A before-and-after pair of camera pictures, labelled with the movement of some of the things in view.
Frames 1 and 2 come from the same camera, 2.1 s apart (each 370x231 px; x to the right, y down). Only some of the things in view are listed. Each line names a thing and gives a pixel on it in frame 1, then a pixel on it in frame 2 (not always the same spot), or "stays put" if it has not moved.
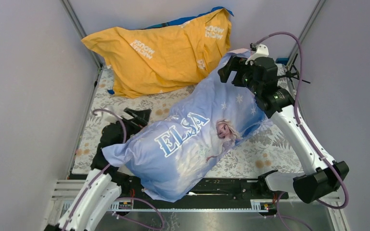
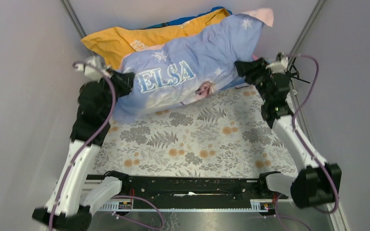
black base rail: [220, 188] stays put
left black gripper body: [131, 128] -> [122, 87]
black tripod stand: [293, 73] stays put
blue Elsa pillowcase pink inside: [169, 158] -> [200, 61]
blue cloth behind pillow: [183, 20] stays put
